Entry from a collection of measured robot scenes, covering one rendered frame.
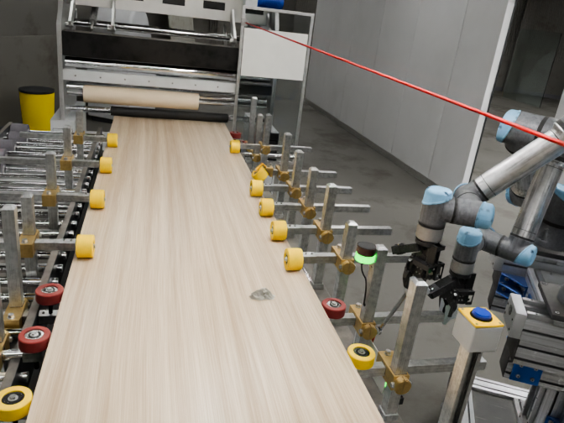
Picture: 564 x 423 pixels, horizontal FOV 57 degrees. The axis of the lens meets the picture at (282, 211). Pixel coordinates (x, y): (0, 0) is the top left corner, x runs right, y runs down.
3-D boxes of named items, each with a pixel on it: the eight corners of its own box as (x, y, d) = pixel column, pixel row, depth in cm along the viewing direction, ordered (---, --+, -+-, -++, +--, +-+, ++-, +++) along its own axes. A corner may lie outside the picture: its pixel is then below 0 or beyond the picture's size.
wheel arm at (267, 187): (348, 191, 272) (350, 185, 271) (351, 194, 269) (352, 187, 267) (254, 189, 260) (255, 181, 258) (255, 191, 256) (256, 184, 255)
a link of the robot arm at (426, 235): (412, 221, 151) (430, 218, 156) (409, 236, 153) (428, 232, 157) (432, 232, 145) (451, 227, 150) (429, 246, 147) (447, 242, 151)
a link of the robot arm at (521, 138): (541, 220, 208) (536, 138, 166) (503, 207, 217) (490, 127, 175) (554, 195, 211) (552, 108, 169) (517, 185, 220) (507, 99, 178)
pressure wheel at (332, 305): (336, 325, 180) (342, 295, 176) (344, 338, 173) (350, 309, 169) (314, 325, 178) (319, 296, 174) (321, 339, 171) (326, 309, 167)
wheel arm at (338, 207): (367, 210, 250) (368, 203, 248) (369, 213, 246) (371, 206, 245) (264, 207, 237) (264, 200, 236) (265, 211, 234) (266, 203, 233)
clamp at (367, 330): (361, 316, 182) (363, 304, 180) (375, 340, 170) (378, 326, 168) (346, 316, 181) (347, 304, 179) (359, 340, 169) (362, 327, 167)
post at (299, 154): (290, 239, 270) (302, 149, 253) (292, 242, 267) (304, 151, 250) (284, 239, 270) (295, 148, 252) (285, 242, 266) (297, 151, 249)
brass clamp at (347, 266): (343, 257, 201) (345, 245, 199) (355, 274, 189) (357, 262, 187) (328, 257, 200) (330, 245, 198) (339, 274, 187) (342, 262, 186)
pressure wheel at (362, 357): (347, 369, 158) (353, 338, 154) (373, 380, 155) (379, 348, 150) (336, 384, 151) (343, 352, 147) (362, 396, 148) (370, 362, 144)
